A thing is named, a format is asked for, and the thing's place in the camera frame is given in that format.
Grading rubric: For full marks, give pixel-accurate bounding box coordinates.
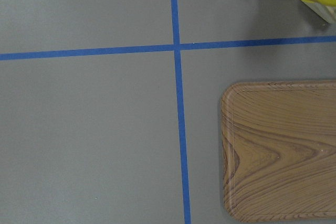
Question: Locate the wooden tray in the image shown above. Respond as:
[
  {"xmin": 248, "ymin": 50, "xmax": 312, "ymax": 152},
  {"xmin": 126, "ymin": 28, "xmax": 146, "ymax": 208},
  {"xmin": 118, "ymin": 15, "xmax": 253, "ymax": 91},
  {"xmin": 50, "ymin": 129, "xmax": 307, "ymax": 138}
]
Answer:
[{"xmin": 221, "ymin": 80, "xmax": 335, "ymax": 222}]

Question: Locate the wooden mug rack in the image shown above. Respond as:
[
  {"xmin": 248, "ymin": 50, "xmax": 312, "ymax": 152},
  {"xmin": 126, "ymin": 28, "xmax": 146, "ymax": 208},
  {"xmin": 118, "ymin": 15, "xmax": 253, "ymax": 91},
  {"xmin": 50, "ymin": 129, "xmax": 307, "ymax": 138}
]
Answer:
[{"xmin": 301, "ymin": 0, "xmax": 335, "ymax": 24}]

